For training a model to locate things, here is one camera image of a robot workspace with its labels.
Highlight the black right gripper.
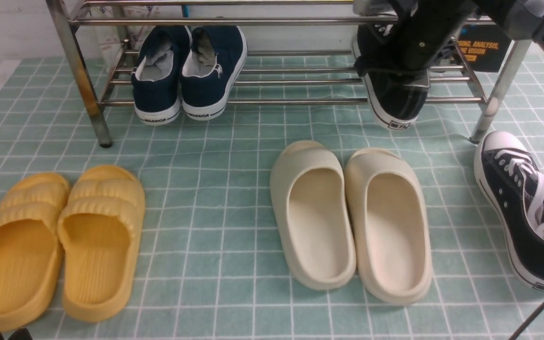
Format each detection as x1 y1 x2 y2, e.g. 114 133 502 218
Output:
354 0 476 79

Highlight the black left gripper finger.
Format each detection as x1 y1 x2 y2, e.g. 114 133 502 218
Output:
9 329 33 340

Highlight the black canvas sneaker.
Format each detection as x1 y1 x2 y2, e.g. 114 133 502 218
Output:
352 28 455 130
474 131 544 292

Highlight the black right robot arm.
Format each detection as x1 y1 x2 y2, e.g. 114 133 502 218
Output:
46 0 544 149

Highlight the stainless steel shoe rack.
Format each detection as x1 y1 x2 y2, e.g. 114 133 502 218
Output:
47 0 534 148

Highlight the black book with orange text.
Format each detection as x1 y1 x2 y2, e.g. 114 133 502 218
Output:
457 25 512 73

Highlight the left yellow rubber slipper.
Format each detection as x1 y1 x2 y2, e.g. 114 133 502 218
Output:
0 172 71 332

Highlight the yellow rubber slipper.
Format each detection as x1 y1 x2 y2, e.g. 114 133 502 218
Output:
58 164 145 323
0 172 71 332

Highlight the right yellow rubber slipper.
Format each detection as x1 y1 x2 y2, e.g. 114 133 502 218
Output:
58 164 145 323

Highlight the right cream foam slide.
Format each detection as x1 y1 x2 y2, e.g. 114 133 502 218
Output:
344 148 433 305

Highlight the cream foam slide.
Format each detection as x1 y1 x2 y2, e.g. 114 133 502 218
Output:
270 140 356 290
344 148 433 305

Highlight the left cream foam slide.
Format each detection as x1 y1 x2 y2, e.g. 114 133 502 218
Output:
270 140 356 290

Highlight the right navy blue sneaker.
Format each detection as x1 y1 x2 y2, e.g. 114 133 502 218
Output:
180 25 248 121

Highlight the navy blue sneaker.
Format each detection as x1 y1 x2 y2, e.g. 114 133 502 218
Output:
180 25 248 121
130 25 192 126

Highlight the green checkered cloth mat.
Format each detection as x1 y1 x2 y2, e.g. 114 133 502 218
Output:
0 57 544 340

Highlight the left navy blue sneaker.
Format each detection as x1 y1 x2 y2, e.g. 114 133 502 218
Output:
130 25 192 126

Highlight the clear plastic bag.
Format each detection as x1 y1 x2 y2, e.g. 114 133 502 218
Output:
90 6 161 67

